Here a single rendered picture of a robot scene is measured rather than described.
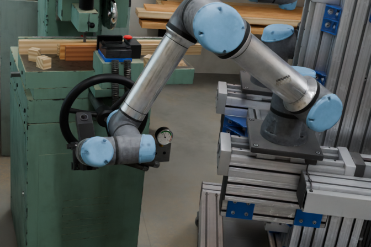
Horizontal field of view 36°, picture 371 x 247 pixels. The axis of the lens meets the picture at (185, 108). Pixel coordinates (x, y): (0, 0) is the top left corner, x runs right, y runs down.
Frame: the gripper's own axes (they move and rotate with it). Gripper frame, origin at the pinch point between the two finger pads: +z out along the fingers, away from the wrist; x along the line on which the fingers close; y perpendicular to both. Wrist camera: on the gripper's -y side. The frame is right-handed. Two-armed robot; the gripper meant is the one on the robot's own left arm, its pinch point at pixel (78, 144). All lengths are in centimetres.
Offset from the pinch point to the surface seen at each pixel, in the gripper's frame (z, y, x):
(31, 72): 12.9, -24.5, -12.1
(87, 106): 20.0, -13.1, 6.8
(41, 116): 20.6, -10.4, -8.8
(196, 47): 28, -35, 52
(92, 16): 16.7, -44.1, 9.5
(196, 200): 100, 32, 74
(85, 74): 14.4, -23.6, 5.7
